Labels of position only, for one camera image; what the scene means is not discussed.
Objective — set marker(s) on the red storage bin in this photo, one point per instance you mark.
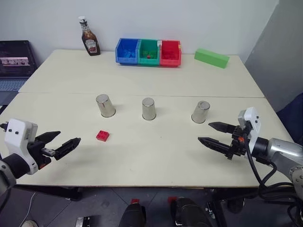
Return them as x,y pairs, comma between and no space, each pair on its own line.
169,62

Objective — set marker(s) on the small red block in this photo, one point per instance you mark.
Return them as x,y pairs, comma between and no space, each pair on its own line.
135,201

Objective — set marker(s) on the red toy bricks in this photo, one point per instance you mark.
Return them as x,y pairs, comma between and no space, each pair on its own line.
170,54

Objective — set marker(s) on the red toy brick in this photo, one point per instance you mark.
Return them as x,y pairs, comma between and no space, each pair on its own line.
103,136

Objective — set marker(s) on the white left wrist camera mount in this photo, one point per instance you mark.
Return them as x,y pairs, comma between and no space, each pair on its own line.
17,132

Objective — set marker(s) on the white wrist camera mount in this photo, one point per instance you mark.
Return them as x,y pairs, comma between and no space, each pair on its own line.
17,132
252,123

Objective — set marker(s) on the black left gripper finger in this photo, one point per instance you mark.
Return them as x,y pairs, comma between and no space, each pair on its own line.
49,137
67,146

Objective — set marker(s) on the grey wall panel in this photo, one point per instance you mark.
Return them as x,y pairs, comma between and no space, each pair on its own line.
277,47

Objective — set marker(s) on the dark rounded shape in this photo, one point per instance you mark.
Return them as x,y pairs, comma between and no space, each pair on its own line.
189,212
132,216

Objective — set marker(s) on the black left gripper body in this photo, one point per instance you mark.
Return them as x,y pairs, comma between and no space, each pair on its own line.
35,151

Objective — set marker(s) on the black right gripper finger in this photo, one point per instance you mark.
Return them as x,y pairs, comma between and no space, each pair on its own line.
222,127
214,143

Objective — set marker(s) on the blue chair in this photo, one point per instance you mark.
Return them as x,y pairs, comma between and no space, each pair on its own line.
292,116

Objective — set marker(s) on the brown ketchup bottle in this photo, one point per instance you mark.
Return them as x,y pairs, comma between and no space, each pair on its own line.
91,43

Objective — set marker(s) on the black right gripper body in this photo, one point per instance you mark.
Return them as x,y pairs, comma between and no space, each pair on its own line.
237,144

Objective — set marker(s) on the black castor wheel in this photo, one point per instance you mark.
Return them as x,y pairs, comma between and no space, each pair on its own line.
235,205

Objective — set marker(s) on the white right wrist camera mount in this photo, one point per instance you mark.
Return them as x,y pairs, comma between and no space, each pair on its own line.
252,123

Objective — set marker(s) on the green storage bin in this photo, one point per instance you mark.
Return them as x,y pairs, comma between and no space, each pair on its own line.
148,62

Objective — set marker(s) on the green rectangular block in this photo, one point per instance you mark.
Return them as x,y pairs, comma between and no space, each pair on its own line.
211,58

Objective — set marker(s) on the blue toy bricks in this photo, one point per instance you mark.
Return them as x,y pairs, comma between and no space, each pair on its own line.
129,54

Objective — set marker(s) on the grey laptop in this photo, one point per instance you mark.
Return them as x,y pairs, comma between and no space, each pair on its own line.
14,61

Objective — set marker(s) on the green toy bricks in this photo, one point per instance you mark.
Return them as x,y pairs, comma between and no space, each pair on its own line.
152,54

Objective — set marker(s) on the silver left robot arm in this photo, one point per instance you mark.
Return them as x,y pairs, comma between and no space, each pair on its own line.
9,165

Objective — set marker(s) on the blue storage bin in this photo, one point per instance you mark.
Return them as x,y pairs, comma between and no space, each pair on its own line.
126,60

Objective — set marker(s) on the steel cup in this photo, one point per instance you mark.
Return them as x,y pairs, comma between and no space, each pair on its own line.
105,106
200,113
149,110

